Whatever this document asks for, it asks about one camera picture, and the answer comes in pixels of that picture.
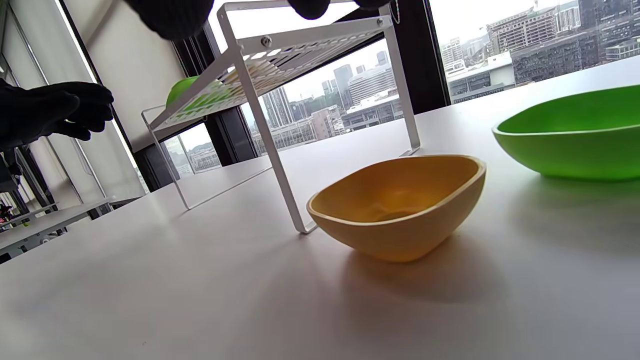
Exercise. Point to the person's left hand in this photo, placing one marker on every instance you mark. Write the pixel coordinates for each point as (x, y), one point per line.
(45, 110)

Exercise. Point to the person's right hand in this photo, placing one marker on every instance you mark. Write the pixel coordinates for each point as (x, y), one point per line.
(170, 17)

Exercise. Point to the green small dish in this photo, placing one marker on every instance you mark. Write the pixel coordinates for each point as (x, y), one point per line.
(182, 87)
(575, 150)

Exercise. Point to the yellow small dish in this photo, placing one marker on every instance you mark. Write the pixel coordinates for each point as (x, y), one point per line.
(400, 210)
(232, 76)

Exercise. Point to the white long desk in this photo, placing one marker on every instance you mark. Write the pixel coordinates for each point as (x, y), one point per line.
(60, 215)

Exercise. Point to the black window frame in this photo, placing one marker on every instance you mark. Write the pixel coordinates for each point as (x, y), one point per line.
(425, 60)

